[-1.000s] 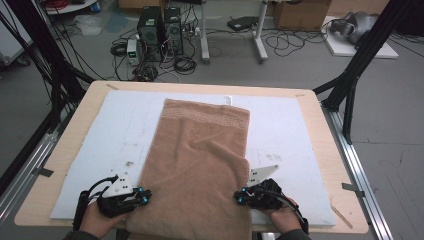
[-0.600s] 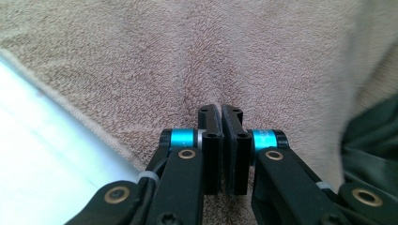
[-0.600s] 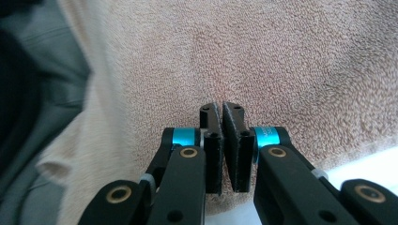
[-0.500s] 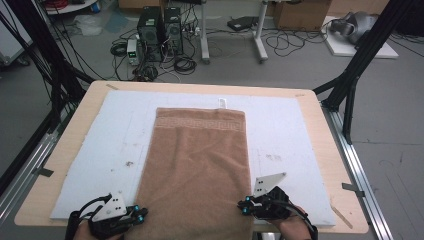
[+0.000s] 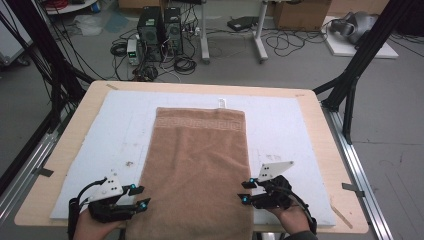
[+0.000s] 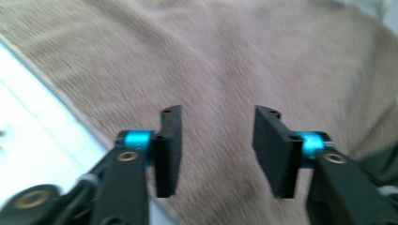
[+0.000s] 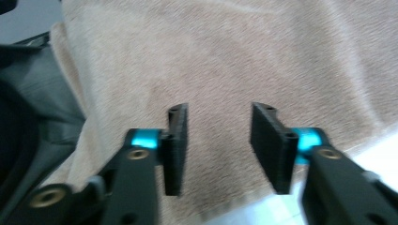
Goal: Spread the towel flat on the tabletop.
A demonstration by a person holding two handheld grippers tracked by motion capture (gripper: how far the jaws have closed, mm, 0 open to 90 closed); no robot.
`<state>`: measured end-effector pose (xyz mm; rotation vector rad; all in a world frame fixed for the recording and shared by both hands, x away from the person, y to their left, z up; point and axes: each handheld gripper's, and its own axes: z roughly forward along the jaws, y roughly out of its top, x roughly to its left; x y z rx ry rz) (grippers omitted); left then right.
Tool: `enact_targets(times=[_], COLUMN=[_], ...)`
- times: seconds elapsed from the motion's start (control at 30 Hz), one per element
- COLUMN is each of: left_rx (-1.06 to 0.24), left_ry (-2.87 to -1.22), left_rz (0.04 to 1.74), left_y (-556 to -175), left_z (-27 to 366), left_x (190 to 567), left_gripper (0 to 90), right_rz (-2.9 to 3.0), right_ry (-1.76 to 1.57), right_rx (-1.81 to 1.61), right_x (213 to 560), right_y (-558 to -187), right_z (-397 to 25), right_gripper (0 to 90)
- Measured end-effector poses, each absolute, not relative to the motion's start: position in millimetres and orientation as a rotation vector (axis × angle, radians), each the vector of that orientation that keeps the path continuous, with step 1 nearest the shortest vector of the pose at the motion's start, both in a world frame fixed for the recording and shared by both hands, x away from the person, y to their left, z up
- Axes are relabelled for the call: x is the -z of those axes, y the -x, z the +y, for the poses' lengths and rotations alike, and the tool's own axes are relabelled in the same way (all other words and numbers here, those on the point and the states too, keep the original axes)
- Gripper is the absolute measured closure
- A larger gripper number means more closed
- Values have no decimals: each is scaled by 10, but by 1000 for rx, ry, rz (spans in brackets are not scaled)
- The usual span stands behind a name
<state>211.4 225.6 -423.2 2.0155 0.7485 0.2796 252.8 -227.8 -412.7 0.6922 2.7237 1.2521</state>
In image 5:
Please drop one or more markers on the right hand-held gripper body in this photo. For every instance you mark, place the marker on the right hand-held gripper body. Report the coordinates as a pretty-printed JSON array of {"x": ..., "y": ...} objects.
[{"x": 276, "y": 196}]

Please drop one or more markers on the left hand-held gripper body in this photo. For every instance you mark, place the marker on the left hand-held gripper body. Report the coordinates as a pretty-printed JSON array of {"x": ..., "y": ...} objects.
[{"x": 108, "y": 206}]

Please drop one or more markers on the beige towel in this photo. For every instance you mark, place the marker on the beige towel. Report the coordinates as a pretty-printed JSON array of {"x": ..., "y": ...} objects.
[{"x": 196, "y": 166}]

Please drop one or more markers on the person's right hand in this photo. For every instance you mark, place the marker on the person's right hand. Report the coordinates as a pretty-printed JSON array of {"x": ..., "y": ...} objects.
[{"x": 293, "y": 218}]

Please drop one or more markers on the person's left hand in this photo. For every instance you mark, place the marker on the person's left hand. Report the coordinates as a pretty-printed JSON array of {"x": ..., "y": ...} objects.
[{"x": 93, "y": 230}]

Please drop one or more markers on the white foam mat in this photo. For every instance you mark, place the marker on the white foam mat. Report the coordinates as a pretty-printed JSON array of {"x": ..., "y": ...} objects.
[{"x": 283, "y": 126}]

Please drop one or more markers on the black tape strip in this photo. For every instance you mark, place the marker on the black tape strip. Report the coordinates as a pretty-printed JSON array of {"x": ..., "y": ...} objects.
[{"x": 43, "y": 172}]

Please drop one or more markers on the wooden table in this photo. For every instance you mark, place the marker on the wooden table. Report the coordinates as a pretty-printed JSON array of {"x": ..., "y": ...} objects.
[{"x": 70, "y": 143}]

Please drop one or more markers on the grey tape strip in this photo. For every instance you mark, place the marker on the grey tape strip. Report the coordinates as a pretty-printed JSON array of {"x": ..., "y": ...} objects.
[{"x": 352, "y": 188}]

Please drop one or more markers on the white power supply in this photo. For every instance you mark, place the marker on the white power supply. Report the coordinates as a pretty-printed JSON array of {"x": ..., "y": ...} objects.
[{"x": 133, "y": 51}]

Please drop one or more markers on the white stand leg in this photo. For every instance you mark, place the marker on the white stand leg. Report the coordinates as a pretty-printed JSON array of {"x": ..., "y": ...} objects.
[
  {"x": 260, "y": 36},
  {"x": 204, "y": 33}
]

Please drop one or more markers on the large black computer tower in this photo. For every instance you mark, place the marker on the large black computer tower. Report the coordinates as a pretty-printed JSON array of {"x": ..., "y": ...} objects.
[{"x": 150, "y": 33}]

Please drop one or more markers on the flat black device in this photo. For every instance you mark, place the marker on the flat black device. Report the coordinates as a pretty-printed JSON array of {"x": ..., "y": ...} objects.
[{"x": 241, "y": 23}]

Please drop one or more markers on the slim black computer tower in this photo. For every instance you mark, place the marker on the slim black computer tower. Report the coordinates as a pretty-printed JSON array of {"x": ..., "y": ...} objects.
[{"x": 173, "y": 31}]

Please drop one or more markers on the cardboard box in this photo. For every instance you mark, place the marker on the cardboard box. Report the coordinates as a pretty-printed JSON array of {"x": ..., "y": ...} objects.
[{"x": 300, "y": 15}]

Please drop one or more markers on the white floor board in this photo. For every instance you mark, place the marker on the white floor board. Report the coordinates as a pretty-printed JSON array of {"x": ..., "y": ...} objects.
[{"x": 383, "y": 51}]

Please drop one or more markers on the grey device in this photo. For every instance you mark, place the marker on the grey device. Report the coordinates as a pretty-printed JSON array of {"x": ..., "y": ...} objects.
[{"x": 358, "y": 25}]

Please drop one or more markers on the aluminium rail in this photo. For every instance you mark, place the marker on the aluminium rail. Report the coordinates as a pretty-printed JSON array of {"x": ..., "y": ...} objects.
[
  {"x": 30, "y": 166},
  {"x": 360, "y": 173}
]

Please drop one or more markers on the black metal frame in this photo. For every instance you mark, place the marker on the black metal frame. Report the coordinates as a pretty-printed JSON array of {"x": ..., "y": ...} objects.
[
  {"x": 366, "y": 46},
  {"x": 43, "y": 50}
]

